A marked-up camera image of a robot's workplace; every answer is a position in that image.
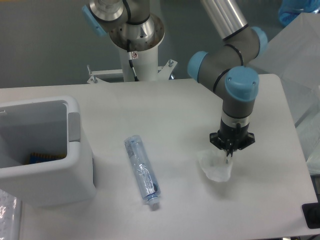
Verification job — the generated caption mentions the crushed clear plastic bottle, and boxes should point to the crushed clear plastic bottle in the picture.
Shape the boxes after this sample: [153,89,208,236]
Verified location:
[124,135,161,211]

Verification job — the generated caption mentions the blue plastic bag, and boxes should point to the blue plastic bag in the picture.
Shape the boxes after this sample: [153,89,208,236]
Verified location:
[278,0,320,27]

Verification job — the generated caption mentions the white tissue wrapper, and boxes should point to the white tissue wrapper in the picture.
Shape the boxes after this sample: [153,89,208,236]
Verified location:
[197,149,233,183]

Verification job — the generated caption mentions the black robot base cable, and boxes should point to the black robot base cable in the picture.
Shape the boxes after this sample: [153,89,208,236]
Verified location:
[126,39,140,82]

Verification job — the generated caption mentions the yellow blue item in bin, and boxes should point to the yellow blue item in bin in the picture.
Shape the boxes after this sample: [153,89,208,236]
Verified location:
[26,152,67,165]

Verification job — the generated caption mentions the black device at table edge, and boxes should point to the black device at table edge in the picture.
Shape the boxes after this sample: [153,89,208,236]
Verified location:
[302,202,320,229]

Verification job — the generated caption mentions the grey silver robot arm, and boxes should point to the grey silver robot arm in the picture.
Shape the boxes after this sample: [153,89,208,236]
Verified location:
[82,0,268,157]

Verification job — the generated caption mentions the clear plastic sheet lower left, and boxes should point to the clear plastic sheet lower left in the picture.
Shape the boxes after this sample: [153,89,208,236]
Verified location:
[0,190,22,240]

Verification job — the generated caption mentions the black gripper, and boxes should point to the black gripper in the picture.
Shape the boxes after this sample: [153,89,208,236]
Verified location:
[209,118,256,164]

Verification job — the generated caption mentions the white plastic trash can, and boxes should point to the white plastic trash can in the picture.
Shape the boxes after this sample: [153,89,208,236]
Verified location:
[0,95,96,207]

